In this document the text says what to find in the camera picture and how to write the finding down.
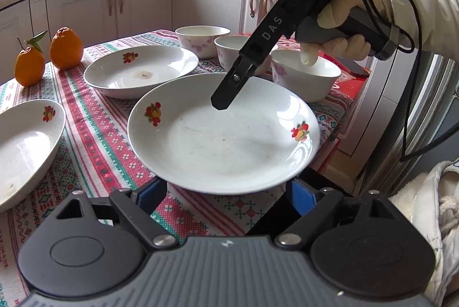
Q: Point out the orange citrus fruit with leaves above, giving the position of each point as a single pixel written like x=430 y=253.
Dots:
x=29 y=67

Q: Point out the white fleece robe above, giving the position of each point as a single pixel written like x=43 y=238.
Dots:
x=426 y=221

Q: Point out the silver metal appliance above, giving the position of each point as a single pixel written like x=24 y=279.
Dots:
x=430 y=95

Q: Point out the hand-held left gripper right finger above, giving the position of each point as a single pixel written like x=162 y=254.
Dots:
x=303 y=194

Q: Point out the red green patterned tablecloth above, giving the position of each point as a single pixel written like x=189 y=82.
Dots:
x=100 y=135

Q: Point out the person's right forearm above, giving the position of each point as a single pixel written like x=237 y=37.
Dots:
x=423 y=16

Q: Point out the black smartphone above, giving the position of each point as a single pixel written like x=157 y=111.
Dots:
x=353 y=67

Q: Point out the white floral bowl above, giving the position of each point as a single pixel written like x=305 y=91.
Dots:
x=229 y=49
x=304 y=85
x=200 y=42

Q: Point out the white plate with fruit print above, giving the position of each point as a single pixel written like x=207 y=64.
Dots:
x=25 y=156
x=143 y=63
x=215 y=149

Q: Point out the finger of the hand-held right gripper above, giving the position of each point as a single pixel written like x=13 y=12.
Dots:
x=229 y=88

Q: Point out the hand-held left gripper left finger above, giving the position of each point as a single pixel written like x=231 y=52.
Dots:
x=152 y=190

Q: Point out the bumpy orange citrus fruit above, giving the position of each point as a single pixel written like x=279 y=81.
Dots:
x=66 y=49

